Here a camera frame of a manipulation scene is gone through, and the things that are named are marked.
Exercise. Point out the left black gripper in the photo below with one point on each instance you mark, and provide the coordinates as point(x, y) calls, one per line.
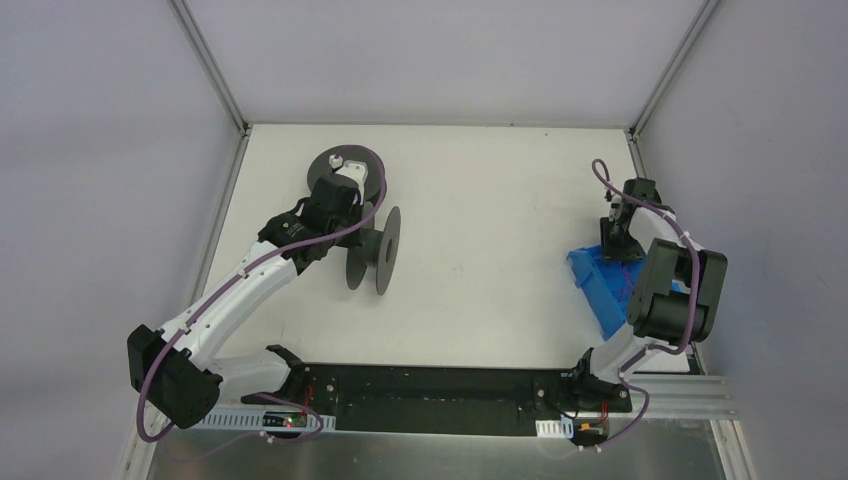
point(346, 216)

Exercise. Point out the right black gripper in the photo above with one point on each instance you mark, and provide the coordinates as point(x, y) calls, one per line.
point(619, 240)

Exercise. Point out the black cable spool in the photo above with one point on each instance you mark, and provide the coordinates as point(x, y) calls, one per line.
point(375, 249)

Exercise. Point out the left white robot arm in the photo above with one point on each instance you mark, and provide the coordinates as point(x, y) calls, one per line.
point(177, 369)

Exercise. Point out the blue plastic bin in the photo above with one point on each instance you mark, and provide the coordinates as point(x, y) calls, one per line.
point(634, 302)

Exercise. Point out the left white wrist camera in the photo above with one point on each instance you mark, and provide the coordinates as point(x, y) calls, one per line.
point(354, 170)

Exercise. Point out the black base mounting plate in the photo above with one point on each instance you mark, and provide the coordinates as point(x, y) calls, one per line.
point(446, 400)

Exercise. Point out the black spool lying flat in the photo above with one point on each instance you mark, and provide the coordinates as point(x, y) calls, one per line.
point(320, 167)

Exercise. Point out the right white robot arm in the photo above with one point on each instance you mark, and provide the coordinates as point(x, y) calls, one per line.
point(699, 273)

